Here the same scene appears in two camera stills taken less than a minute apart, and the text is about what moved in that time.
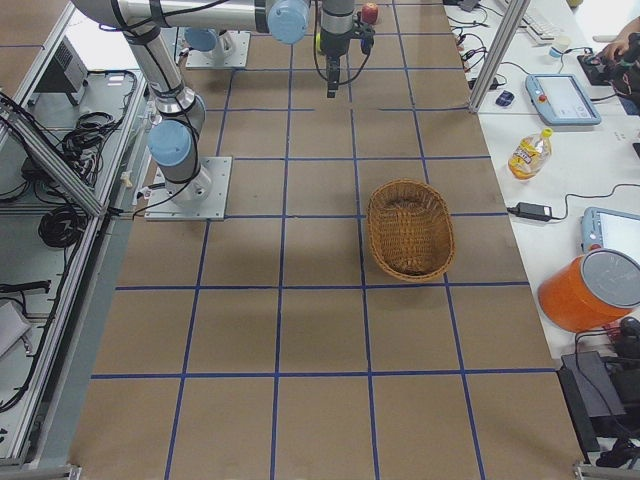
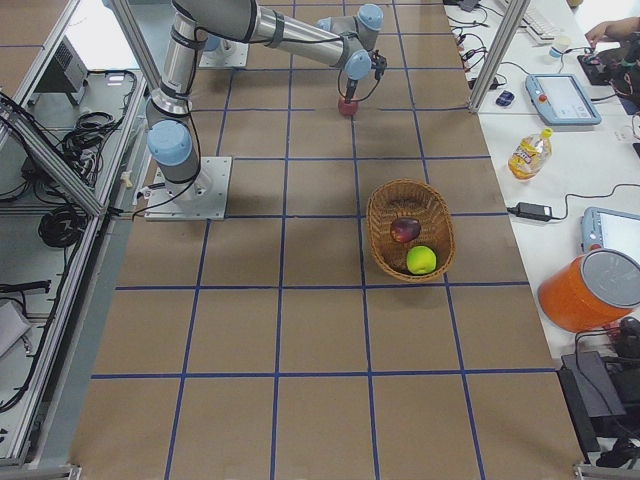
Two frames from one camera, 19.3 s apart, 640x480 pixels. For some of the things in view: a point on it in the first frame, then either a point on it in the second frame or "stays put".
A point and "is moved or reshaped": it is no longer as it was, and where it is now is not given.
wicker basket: x=410 y=229 stays put
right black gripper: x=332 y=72 → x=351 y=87
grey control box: x=66 y=74 stays put
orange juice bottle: x=530 y=155 stays put
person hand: x=621 y=44 → x=608 y=31
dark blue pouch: x=505 y=98 stays put
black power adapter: x=532 y=210 stays put
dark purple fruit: x=370 y=13 is moved or reshaped
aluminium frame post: x=499 y=54 stays put
